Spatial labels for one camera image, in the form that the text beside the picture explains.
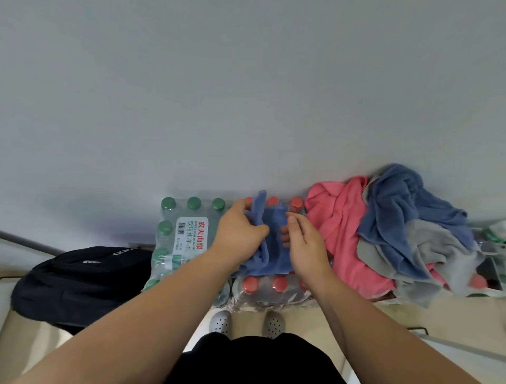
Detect person's grey clog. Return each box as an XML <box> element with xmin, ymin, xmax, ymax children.
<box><xmin>208</xmin><ymin>310</ymin><xmax>233</xmax><ymax>338</ymax></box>
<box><xmin>262</xmin><ymin>311</ymin><xmax>286</xmax><ymax>339</ymax></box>

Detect person's right hand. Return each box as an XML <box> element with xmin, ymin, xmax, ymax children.
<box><xmin>280</xmin><ymin>212</ymin><xmax>336</xmax><ymax>286</ymax></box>

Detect small blue towel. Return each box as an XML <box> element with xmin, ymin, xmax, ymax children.
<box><xmin>236</xmin><ymin>190</ymin><xmax>296</xmax><ymax>277</ymax></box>

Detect pack of green-capped water bottles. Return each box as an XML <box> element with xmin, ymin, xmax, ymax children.
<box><xmin>141</xmin><ymin>196</ymin><xmax>235</xmax><ymax>310</ymax></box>

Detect grey towel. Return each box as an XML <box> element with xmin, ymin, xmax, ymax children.
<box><xmin>356</xmin><ymin>186</ymin><xmax>486</xmax><ymax>309</ymax></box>

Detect large blue towel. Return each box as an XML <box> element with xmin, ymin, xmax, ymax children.
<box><xmin>357</xmin><ymin>164</ymin><xmax>470</xmax><ymax>282</ymax></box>

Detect person's left grey clog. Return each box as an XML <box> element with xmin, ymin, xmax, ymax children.
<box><xmin>208</xmin><ymin>310</ymin><xmax>233</xmax><ymax>338</ymax></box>

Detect person's right grey clog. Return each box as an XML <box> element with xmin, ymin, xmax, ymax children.
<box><xmin>262</xmin><ymin>311</ymin><xmax>286</xmax><ymax>339</ymax></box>

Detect person's black shorts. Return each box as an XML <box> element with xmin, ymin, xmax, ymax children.
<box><xmin>164</xmin><ymin>332</ymin><xmax>349</xmax><ymax>384</ymax></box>

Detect metal rail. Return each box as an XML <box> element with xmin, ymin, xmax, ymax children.
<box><xmin>0</xmin><ymin>230</ymin><xmax>66</xmax><ymax>256</ymax></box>

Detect person's left hand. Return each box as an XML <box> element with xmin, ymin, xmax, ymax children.
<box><xmin>213</xmin><ymin>198</ymin><xmax>271</xmax><ymax>262</ymax></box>

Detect plastic-wrapped mixed bottle pack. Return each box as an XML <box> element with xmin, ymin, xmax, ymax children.
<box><xmin>466</xmin><ymin>220</ymin><xmax>506</xmax><ymax>298</ymax></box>

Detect person's left forearm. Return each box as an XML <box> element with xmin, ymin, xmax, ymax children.
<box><xmin>0</xmin><ymin>244</ymin><xmax>238</xmax><ymax>384</ymax></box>

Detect person's right forearm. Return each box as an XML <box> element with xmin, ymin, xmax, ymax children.
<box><xmin>299</xmin><ymin>273</ymin><xmax>481</xmax><ymax>384</ymax></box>

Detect pack of red-capped water bottles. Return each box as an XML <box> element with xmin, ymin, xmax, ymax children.
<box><xmin>230</xmin><ymin>196</ymin><xmax>319</xmax><ymax>314</ymax></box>

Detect black backpack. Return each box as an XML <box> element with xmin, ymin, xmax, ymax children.
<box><xmin>11</xmin><ymin>246</ymin><xmax>155</xmax><ymax>330</ymax></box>

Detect pink towel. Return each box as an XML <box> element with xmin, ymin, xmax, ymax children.
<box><xmin>304</xmin><ymin>176</ymin><xmax>397</xmax><ymax>300</ymax></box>

